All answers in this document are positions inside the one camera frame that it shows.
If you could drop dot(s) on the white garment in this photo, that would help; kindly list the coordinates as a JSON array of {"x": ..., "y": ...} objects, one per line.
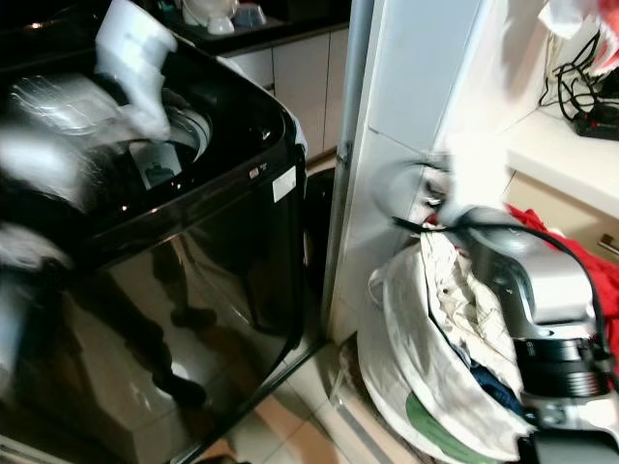
[{"x": 145, "y": 53}]

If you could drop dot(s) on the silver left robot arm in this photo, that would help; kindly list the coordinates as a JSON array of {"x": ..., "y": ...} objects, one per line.
[{"x": 58, "y": 145}]

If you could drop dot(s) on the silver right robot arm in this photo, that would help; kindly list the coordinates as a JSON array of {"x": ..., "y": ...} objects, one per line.
[{"x": 542, "y": 290}]

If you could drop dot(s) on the black top-load washing machine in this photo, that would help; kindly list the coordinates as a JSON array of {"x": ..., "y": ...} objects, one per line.
[{"x": 222, "y": 261}]

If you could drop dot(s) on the beige garment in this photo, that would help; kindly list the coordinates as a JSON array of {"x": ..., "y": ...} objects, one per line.
[{"x": 464, "y": 300}]

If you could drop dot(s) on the grey vertical pipe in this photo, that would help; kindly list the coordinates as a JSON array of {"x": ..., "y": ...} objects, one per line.
[{"x": 348, "y": 145}]

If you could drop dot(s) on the black bin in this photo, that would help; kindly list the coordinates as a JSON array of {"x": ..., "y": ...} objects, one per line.
[{"x": 317, "y": 227}]

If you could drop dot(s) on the red garment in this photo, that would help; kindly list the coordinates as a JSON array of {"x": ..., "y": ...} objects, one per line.
[{"x": 575, "y": 246}]

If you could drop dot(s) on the white fabric laundry basket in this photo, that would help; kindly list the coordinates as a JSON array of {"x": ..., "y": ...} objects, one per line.
[{"x": 406, "y": 348}]

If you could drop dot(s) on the black power strip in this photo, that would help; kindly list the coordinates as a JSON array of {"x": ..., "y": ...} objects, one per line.
[{"x": 600, "y": 126}]

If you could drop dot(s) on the beige kitchen cabinet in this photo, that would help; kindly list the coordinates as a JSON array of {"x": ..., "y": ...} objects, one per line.
[{"x": 300, "y": 87}]

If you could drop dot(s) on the dark blue garment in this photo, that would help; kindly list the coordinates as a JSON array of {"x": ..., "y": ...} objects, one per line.
[{"x": 503, "y": 391}]

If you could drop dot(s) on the red and white plastic bag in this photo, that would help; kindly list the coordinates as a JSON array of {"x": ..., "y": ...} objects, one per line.
[{"x": 580, "y": 17}]

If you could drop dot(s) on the blue bowl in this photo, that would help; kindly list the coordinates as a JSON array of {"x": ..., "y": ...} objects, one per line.
[{"x": 251, "y": 16}]

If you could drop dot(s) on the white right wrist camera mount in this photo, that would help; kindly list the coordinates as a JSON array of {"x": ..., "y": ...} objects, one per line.
[{"x": 438, "y": 172}]

